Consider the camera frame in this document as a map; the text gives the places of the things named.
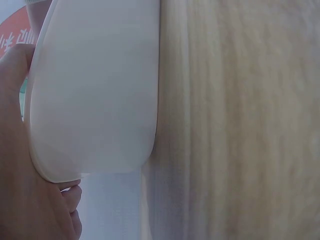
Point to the person's left hand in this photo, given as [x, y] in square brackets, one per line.
[17, 162]

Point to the white plastic bowl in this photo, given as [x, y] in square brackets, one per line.
[95, 87]

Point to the white sheet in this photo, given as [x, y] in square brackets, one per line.
[110, 207]

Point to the orange printed packet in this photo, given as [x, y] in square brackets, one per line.
[13, 32]

